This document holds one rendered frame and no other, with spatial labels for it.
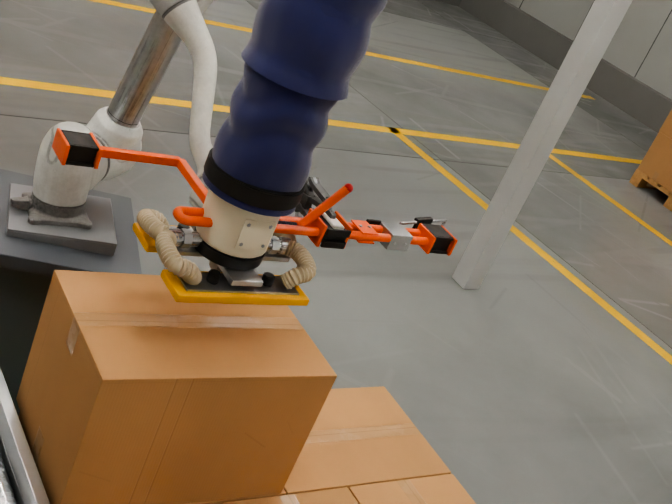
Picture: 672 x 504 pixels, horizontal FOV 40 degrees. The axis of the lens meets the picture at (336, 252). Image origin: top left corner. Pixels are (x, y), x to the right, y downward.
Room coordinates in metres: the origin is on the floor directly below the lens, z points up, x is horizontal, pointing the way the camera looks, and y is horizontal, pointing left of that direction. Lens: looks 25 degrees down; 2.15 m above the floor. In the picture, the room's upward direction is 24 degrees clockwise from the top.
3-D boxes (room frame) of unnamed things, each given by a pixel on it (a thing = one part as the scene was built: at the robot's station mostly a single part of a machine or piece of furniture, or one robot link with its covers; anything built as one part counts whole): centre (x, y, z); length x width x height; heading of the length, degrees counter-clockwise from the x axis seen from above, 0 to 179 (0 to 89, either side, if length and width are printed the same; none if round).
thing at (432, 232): (2.30, -0.22, 1.23); 0.08 x 0.07 x 0.05; 131
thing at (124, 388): (1.91, 0.23, 0.74); 0.60 x 0.40 x 0.40; 130
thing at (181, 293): (1.84, 0.17, 1.13); 0.34 x 0.10 x 0.05; 131
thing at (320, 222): (2.07, 0.04, 1.23); 0.10 x 0.08 x 0.06; 41
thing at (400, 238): (2.21, -0.12, 1.23); 0.07 x 0.07 x 0.04; 41
